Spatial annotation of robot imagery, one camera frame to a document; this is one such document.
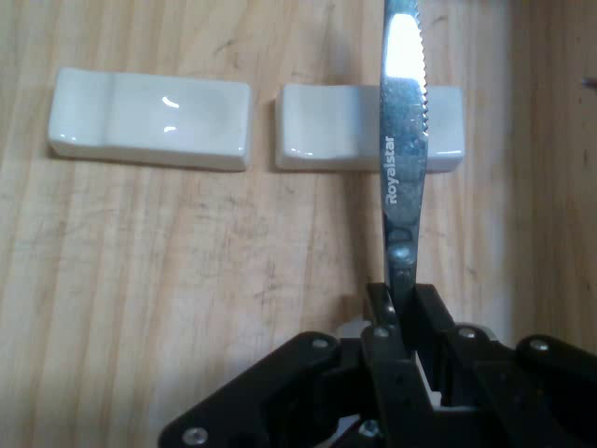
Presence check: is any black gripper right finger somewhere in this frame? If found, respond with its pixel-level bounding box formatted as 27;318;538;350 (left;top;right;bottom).
403;283;597;448

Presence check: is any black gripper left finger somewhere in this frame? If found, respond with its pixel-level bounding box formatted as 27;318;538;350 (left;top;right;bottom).
158;282;398;448

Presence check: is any silver serrated table knife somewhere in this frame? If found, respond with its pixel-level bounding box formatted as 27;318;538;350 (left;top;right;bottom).
364;0;437;448

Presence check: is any white ceramic cutlery rest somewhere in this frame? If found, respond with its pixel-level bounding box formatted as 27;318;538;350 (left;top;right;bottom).
274;83;465;175
47;66;254;174

